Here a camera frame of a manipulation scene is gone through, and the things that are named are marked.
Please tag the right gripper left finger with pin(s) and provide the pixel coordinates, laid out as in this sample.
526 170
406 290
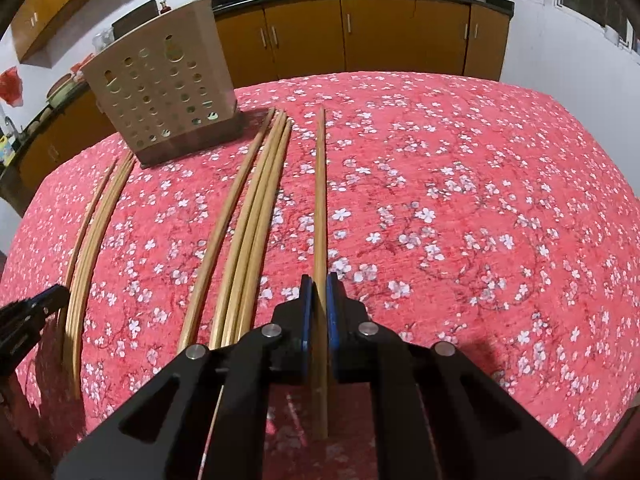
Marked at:
204 414

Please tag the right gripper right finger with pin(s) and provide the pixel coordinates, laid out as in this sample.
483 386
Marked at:
436 415

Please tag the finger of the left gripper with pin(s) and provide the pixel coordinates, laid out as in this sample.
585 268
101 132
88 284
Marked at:
22 323

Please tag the wooden chopstick thin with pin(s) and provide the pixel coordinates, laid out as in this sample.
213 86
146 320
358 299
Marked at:
91 208

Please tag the wooden chopstick pair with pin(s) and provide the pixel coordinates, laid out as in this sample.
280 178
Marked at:
81 284
83 260

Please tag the lower wooden kitchen cabinets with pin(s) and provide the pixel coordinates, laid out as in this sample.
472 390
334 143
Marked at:
350 40

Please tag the yellow detergent bottle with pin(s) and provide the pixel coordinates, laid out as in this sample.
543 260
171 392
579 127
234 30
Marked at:
7 152

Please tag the red floral tablecloth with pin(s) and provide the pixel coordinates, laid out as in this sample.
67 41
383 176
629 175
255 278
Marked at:
458 209

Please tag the green bowl on counter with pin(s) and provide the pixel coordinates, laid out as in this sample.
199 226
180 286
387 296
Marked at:
59 92

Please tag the red bag on counter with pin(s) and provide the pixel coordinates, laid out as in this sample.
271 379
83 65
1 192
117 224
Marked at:
76 68

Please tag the beige perforated utensil holder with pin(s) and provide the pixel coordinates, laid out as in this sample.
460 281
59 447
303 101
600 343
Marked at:
165 86

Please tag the clear plastic bag on counter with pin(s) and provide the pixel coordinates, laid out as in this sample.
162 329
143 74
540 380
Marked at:
103 39

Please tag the dark cutting board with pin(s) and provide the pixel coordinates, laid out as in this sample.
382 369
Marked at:
135 18

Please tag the red sauce bottle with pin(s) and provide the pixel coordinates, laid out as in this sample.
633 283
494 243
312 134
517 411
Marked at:
165 8

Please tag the red plastic bag on wall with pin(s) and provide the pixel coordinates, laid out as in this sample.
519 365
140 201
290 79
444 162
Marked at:
11 87

